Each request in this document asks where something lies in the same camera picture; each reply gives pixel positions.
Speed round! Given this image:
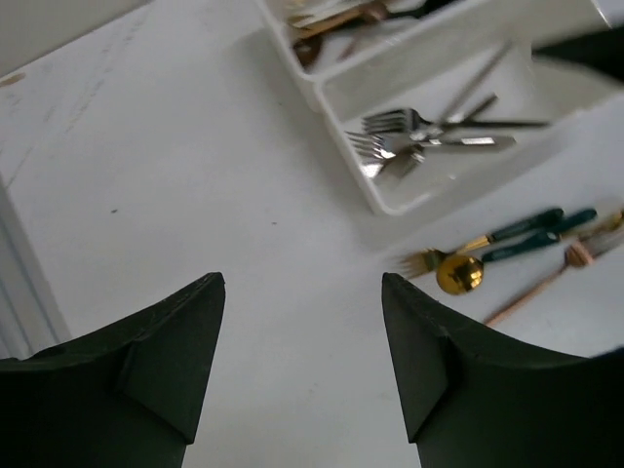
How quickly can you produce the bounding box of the silver fork matte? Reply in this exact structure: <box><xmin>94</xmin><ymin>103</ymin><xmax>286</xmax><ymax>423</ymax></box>
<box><xmin>362</xmin><ymin>107</ymin><xmax>551</xmax><ymax>134</ymax></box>

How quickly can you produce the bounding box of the silver fork shiny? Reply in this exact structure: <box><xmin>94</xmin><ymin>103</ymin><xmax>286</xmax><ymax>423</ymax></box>
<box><xmin>345</xmin><ymin>132</ymin><xmax>517</xmax><ymax>161</ymax></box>

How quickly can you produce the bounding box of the copper fork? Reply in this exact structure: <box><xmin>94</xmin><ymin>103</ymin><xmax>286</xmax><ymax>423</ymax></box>
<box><xmin>483</xmin><ymin>226</ymin><xmax>623</xmax><ymax>327</ymax></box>

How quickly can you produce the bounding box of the dark brown spoon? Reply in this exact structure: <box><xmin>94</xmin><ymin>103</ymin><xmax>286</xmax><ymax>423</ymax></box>
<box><xmin>292</xmin><ymin>35</ymin><xmax>323</xmax><ymax>69</ymax></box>

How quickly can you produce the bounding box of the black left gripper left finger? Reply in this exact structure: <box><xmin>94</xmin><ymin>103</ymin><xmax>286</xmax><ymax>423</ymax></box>
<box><xmin>1</xmin><ymin>273</ymin><xmax>225</xmax><ymax>467</ymax></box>

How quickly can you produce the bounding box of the gold fork green handle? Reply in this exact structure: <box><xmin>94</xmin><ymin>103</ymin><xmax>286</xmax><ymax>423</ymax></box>
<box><xmin>399</xmin><ymin>208</ymin><xmax>565</xmax><ymax>279</ymax></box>

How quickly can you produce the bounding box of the aluminium rail left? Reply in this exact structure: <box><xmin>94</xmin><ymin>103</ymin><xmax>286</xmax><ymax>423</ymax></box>
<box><xmin>0</xmin><ymin>188</ymin><xmax>71</xmax><ymax>360</ymax></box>

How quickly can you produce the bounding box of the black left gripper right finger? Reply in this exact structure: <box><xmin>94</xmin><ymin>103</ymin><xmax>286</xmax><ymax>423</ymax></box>
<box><xmin>381</xmin><ymin>273</ymin><xmax>623</xmax><ymax>467</ymax></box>

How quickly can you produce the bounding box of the white near container tray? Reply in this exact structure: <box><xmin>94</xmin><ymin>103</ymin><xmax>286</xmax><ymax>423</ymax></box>
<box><xmin>316</xmin><ymin>31</ymin><xmax>623</xmax><ymax>216</ymax></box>

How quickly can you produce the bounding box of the gold spoon green handle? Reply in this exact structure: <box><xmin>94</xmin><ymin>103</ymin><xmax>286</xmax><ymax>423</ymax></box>
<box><xmin>436</xmin><ymin>231</ymin><xmax>563</xmax><ymax>295</ymax></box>

